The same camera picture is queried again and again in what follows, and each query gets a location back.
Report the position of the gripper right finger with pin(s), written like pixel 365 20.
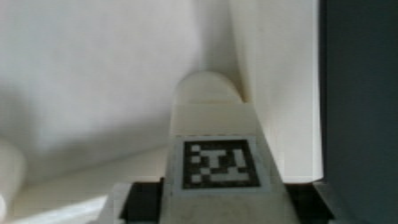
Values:
pixel 315 203

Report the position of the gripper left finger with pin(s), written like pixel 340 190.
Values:
pixel 132 205

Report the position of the white square tabletop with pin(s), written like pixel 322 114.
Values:
pixel 97 55

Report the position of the white table leg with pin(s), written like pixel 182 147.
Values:
pixel 223 185

